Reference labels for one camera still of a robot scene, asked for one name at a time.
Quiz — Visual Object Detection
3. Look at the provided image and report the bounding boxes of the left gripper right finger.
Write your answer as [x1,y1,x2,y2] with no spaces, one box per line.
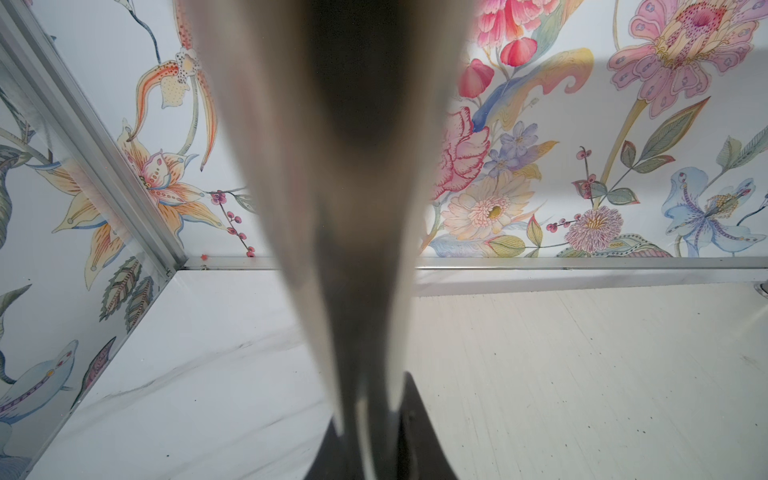
[398,372,458,480]

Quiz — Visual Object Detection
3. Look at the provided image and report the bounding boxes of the white two-tier shelf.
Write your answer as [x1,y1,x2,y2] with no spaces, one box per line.
[174,1,759,479]

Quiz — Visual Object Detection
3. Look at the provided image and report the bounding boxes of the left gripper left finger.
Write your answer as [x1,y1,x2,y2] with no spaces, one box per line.
[304,420,348,480]

